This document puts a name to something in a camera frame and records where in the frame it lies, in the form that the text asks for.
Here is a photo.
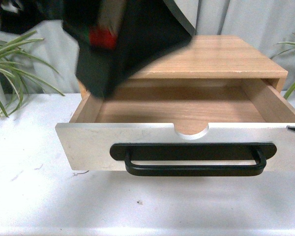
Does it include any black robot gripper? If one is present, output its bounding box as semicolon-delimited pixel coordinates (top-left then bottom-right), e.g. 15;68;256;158
62;0;195;99

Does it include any black drawer handle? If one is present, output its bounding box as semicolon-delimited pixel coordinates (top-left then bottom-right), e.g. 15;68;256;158
110;143;277;177

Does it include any white drawer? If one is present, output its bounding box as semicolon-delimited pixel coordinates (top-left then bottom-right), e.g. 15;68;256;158
56;79;295;171

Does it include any wooden drawer cabinet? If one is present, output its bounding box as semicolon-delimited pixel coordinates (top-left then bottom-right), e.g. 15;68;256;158
78;35;289;99

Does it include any left green spider plant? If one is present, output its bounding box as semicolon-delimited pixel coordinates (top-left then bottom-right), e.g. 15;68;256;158
0;30;64;118

